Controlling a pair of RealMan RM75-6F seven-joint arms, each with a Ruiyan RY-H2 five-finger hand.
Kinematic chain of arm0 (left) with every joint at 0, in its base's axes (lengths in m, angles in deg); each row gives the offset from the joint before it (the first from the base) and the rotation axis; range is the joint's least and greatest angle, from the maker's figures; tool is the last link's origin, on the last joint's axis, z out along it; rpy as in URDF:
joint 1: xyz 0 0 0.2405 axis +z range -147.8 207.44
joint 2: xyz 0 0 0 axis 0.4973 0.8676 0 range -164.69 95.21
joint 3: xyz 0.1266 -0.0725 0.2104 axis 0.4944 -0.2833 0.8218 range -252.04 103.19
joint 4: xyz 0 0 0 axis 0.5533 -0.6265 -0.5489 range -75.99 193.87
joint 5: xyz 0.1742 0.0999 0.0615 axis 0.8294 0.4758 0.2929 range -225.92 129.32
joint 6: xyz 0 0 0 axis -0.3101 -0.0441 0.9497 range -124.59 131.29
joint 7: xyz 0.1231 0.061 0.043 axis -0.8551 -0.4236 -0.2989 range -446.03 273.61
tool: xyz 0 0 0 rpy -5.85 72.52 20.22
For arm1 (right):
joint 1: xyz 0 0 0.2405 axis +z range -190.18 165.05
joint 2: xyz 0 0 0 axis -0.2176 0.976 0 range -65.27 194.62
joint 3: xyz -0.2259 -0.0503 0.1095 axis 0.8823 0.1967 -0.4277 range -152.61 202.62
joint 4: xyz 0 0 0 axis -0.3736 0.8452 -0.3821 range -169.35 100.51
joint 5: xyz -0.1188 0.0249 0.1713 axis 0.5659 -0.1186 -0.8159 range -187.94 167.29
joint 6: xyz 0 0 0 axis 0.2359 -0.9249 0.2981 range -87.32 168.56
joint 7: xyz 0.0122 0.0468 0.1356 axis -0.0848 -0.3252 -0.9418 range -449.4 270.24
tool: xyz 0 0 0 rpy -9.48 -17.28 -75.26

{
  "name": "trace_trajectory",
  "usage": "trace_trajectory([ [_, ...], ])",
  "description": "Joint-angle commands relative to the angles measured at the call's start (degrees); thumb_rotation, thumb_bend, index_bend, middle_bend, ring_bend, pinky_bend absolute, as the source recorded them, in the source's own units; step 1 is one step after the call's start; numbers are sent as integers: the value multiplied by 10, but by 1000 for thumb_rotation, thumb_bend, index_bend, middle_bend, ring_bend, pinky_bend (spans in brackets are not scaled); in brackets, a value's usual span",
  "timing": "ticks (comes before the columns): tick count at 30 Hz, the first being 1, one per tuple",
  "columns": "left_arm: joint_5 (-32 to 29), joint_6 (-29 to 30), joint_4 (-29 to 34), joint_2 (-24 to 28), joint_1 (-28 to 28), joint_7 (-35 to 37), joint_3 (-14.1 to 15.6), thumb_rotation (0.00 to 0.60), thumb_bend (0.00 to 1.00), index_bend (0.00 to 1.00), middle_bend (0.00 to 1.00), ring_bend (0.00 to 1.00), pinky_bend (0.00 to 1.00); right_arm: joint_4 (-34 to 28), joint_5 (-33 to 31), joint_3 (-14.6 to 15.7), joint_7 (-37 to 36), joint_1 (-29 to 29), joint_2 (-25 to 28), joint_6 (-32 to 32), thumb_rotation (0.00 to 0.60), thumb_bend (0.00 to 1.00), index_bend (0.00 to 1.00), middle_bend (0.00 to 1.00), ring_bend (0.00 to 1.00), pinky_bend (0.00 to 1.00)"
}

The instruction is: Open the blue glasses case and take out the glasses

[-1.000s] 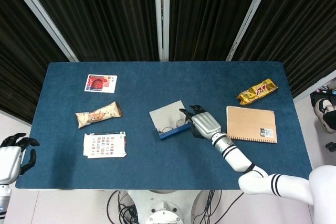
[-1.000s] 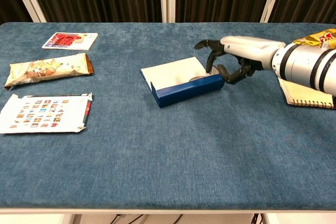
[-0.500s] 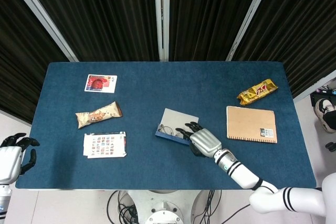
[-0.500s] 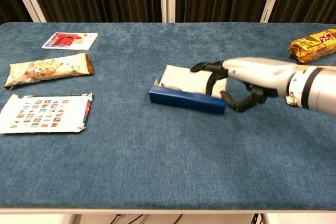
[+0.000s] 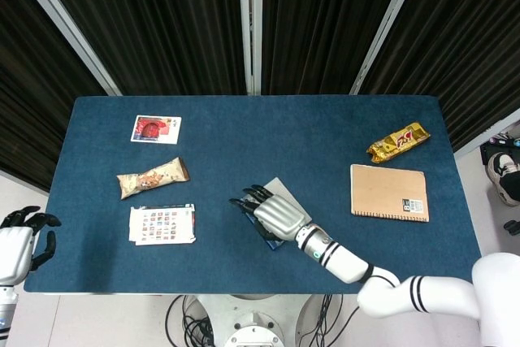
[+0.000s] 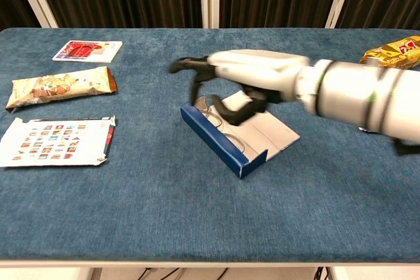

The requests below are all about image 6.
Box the yellow snack bag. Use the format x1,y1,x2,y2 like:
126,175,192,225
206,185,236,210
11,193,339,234
360,35,420,70

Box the blue fabric table mat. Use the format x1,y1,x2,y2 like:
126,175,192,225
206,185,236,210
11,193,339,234
0,27,420,261

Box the black cable bundle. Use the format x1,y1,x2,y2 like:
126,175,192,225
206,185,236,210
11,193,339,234
313,266,332,280
136,267,184,280

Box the thin metal frame eyeglasses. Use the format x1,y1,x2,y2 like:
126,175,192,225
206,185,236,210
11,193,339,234
196,95,251,157

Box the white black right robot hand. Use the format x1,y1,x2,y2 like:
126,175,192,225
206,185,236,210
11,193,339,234
169,49,311,127

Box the beige snack bar wrapper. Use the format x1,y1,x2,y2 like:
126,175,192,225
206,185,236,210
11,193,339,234
5,66,118,113

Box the blue glasses case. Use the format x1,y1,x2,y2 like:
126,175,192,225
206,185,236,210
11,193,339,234
180,91,301,179

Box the red and white card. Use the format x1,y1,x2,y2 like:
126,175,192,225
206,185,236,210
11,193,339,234
52,40,123,64

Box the flattened white picture carton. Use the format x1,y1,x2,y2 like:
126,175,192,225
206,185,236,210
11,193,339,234
0,115,116,168

